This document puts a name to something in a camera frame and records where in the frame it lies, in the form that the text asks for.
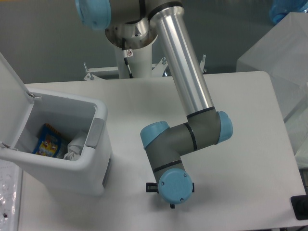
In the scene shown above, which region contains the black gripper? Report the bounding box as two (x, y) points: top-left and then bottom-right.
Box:
(146, 182), (194, 209)

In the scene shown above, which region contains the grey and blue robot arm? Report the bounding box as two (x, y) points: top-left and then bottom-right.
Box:
(75, 0), (233, 208)

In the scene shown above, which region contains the white trash can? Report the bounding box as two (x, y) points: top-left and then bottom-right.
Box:
(0, 89), (112, 196)

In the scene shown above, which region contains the white trash can lid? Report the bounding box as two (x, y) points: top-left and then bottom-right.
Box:
(0, 55), (41, 148)

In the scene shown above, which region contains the blue yellow snack bag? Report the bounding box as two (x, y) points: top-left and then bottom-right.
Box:
(32, 123), (68, 159)

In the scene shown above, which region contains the black device at table edge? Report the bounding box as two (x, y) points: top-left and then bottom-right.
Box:
(291, 195), (308, 220)

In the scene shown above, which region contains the translucent white plastic box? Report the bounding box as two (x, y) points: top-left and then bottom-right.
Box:
(236, 13), (308, 169)

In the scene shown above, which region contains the black cable on pedestal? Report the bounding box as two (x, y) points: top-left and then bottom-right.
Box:
(121, 38), (134, 79)

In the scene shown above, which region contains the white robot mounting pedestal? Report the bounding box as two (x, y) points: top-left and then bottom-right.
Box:
(83, 14), (207, 81)

